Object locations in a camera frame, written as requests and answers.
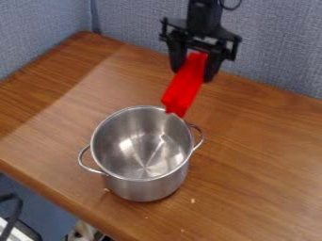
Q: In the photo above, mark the red block object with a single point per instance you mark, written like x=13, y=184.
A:
x=184, y=86

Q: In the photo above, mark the white object under table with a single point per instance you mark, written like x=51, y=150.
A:
x=84, y=232

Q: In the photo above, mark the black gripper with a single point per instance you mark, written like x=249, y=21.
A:
x=201, y=32

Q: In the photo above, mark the stainless steel pot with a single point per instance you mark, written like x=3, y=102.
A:
x=142, y=147

